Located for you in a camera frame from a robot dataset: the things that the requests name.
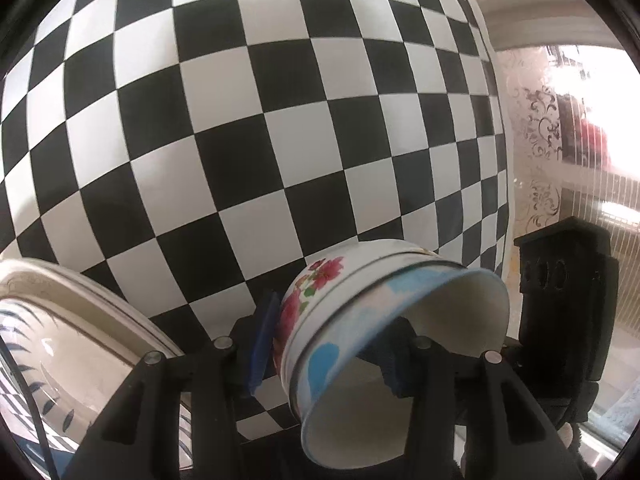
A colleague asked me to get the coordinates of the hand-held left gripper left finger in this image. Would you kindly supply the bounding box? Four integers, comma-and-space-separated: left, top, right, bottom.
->
60, 291, 281, 480

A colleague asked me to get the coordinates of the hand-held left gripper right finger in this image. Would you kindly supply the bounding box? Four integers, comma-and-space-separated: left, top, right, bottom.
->
360, 317, 583, 480

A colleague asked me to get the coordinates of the white bowl with red flowers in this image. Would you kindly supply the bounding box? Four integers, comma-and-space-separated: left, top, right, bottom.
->
272, 240, 451, 418

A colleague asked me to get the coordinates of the white bowl with blue pattern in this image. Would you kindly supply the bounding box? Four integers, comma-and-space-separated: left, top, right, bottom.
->
287, 262, 511, 467

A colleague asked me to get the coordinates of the white plate with leaf stripes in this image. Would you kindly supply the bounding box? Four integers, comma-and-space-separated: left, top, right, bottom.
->
0, 297, 193, 466

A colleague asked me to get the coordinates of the white plate with grey flowers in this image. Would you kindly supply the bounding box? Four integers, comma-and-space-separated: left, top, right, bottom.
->
0, 258, 183, 361

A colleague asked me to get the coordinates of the floral patterned glass panel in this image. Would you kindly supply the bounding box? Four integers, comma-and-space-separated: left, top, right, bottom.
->
494, 45, 640, 341

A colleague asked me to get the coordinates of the black white checkered tablecloth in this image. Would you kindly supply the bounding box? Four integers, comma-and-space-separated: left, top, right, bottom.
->
0, 0, 511, 441

